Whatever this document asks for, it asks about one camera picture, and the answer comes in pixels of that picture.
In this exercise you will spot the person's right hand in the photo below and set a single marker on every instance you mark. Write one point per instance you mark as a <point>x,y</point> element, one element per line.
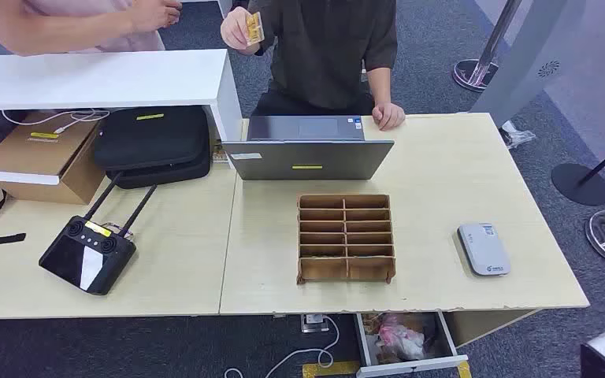
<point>235,31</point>

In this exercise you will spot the person's left hand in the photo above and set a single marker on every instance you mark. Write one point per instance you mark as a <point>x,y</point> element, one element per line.
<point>387,116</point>

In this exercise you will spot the white grey card reader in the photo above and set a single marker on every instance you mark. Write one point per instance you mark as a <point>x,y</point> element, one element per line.
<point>482,250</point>

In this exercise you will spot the cardboard card organiser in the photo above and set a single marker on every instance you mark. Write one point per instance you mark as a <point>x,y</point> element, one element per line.
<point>347,268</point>

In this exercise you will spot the person's left forearm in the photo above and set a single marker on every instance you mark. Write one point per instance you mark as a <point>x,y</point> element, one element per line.
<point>380,86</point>

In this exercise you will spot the person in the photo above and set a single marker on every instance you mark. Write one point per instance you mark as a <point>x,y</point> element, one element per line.
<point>47,26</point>
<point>323,52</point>

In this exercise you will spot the grey laptop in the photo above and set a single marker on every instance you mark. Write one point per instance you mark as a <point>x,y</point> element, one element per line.
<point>308,159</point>

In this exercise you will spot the small printed box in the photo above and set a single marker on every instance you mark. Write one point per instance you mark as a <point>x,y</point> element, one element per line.
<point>220,152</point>

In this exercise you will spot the clear plastic bag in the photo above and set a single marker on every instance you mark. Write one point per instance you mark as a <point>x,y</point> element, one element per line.
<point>516,136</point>

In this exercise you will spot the black zip carrying case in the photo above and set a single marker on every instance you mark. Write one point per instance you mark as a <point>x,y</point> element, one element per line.
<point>151,138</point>

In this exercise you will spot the white counter shelf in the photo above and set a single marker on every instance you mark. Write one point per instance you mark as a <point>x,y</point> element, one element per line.
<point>99,78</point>

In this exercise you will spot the grey gate panel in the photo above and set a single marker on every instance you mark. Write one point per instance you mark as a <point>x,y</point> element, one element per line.
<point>532,62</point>

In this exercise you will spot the metal floor socket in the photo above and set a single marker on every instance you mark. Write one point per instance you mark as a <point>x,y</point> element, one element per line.
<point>314,323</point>

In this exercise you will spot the pink plastic bag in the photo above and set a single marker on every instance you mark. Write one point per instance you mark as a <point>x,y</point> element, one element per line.
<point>399,339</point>

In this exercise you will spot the white drawer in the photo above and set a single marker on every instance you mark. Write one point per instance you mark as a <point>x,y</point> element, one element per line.
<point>412,365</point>

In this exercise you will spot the brown cardboard box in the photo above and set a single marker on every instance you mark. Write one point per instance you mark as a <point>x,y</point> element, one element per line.
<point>31,156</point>

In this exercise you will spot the yellow floor tape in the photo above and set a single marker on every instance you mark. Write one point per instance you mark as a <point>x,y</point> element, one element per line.
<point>328,369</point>

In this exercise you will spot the black remote controller with antennas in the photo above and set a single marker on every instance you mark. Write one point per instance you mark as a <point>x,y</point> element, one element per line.
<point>83,255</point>

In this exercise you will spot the white desk frame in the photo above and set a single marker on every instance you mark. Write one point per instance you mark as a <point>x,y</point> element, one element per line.
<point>224,6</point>

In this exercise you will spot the chrome stanchion post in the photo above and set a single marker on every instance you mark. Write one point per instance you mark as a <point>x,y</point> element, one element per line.
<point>472,73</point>

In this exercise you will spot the black stanchion post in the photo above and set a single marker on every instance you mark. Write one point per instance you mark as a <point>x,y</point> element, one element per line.
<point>579,185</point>

